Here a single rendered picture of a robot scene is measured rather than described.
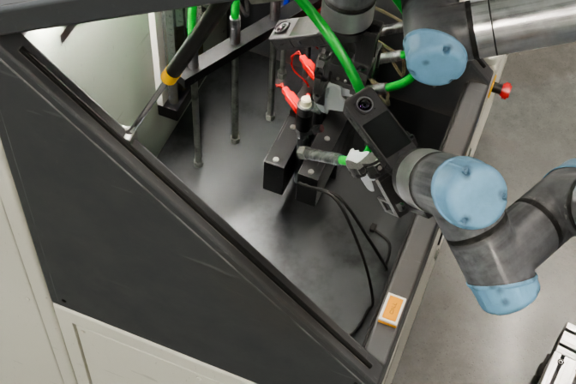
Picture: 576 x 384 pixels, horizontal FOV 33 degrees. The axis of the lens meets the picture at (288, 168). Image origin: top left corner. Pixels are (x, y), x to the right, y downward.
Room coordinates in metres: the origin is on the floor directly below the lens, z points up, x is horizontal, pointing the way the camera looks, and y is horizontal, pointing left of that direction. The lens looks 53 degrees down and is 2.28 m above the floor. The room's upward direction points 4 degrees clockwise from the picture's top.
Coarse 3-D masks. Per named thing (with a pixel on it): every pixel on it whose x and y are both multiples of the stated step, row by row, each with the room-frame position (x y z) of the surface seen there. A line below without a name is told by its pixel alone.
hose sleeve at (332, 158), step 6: (306, 150) 0.90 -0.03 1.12; (312, 150) 0.90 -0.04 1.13; (318, 150) 0.89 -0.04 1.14; (306, 156) 0.89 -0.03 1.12; (312, 156) 0.89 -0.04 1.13; (318, 156) 0.88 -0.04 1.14; (324, 156) 0.87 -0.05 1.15; (330, 156) 0.87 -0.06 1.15; (336, 156) 0.86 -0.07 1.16; (324, 162) 0.87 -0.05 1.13; (330, 162) 0.86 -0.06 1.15; (336, 162) 0.85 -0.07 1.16
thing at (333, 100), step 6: (330, 84) 0.98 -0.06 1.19; (330, 90) 0.98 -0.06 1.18; (336, 90) 0.97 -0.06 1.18; (330, 96) 0.98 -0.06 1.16; (336, 96) 0.97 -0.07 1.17; (330, 102) 0.98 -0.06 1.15; (336, 102) 0.97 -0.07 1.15; (342, 102) 0.97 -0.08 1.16; (324, 108) 0.97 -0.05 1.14; (330, 108) 0.98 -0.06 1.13; (336, 108) 0.97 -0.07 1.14; (342, 108) 0.97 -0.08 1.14
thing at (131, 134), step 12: (204, 12) 0.71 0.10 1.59; (216, 12) 0.69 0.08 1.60; (204, 24) 0.70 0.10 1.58; (216, 24) 0.70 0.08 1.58; (192, 36) 0.71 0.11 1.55; (204, 36) 0.70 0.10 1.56; (180, 48) 0.72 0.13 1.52; (192, 48) 0.71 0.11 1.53; (180, 60) 0.71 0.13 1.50; (168, 72) 0.72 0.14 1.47; (180, 72) 0.72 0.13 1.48; (168, 84) 0.72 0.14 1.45; (156, 96) 0.74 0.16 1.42; (144, 108) 0.75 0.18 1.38; (132, 132) 0.76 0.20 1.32
